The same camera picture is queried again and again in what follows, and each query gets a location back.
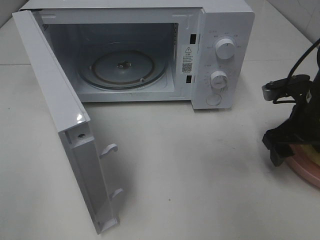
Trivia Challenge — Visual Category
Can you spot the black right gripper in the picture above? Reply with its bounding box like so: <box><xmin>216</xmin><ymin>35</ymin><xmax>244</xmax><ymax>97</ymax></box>
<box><xmin>262</xmin><ymin>74</ymin><xmax>320</xmax><ymax>167</ymax></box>

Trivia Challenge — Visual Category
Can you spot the pink round plate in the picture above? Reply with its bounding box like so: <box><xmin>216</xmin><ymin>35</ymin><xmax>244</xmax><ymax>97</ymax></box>
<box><xmin>285</xmin><ymin>144</ymin><xmax>320</xmax><ymax>188</ymax></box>

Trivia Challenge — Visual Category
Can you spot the round white door-release button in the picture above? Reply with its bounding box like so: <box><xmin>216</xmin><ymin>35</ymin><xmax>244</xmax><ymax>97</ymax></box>
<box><xmin>206</xmin><ymin>93</ymin><xmax>222</xmax><ymax>106</ymax></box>

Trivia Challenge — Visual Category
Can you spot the sandwich with lettuce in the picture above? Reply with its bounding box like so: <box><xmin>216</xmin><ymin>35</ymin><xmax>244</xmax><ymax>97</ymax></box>
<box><xmin>301</xmin><ymin>145</ymin><xmax>320</xmax><ymax>165</ymax></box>

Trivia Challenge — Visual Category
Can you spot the lower white timer knob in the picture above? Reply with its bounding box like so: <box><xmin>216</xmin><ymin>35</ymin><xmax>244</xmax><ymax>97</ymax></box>
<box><xmin>210</xmin><ymin>70</ymin><xmax>228</xmax><ymax>89</ymax></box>

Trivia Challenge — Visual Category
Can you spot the upper white power knob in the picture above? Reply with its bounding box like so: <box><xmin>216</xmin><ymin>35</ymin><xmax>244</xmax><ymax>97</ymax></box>
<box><xmin>214</xmin><ymin>36</ymin><xmax>236</xmax><ymax>60</ymax></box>

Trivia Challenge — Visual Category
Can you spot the white microwave oven body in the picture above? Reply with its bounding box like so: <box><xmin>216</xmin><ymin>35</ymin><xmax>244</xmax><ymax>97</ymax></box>
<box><xmin>17</xmin><ymin>0</ymin><xmax>255</xmax><ymax>110</ymax></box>

